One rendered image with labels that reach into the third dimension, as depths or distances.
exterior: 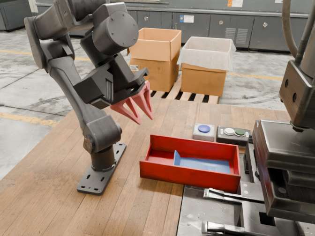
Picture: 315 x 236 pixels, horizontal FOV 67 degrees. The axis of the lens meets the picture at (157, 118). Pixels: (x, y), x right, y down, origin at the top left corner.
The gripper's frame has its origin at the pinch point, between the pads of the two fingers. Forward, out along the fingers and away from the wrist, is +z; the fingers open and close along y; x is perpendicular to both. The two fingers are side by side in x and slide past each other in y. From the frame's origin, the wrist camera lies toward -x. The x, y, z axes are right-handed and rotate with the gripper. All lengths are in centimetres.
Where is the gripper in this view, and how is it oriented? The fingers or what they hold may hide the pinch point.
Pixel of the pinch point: (145, 117)
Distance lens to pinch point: 52.1
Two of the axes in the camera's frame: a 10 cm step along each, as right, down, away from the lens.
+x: 2.4, -5.2, 8.2
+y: 8.4, -3.1, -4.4
